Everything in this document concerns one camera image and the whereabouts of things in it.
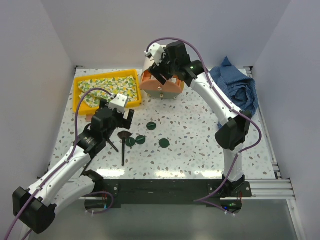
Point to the black thin makeup brush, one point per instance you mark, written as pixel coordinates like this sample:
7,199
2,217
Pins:
112,145

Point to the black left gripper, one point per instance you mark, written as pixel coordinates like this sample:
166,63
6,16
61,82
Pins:
124,123

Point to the green powder puff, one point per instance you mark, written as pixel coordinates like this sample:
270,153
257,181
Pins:
164,143
130,142
151,126
140,139

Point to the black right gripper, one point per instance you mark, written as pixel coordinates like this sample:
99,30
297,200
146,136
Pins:
155,69

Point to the black fan makeup brush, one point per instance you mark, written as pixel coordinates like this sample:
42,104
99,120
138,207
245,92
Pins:
123,135

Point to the pink blush palette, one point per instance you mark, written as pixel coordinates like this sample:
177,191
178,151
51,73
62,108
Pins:
88,118

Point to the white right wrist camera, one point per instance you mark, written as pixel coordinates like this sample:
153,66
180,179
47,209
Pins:
157,52

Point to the lemon print cloth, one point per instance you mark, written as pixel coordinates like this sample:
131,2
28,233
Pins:
116,85

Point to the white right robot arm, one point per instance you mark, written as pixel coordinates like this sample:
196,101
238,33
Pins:
235,122

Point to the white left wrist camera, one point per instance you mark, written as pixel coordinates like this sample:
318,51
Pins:
119,103

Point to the round cream drawer organizer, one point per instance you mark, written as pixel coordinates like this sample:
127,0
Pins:
154,88

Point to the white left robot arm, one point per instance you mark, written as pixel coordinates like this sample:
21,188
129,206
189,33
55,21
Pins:
37,205

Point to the blue checkered cloth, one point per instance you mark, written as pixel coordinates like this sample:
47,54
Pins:
238,87

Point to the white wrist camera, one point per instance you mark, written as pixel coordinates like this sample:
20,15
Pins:
119,103
157,52

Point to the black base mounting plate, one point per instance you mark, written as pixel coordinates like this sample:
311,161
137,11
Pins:
210,192

